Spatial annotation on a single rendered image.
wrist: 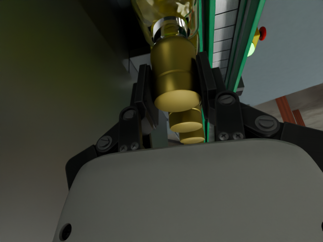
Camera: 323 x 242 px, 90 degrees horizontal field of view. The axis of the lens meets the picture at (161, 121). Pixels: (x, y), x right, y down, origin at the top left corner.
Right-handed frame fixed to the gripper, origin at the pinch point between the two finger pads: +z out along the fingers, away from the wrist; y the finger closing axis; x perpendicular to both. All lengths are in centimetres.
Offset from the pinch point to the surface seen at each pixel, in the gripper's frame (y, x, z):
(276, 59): 38, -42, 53
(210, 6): 5.8, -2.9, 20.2
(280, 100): 111, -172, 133
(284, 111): 111, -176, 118
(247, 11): 13.4, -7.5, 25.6
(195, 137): 0.9, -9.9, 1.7
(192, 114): 0.8, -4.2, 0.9
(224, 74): 13.0, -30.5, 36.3
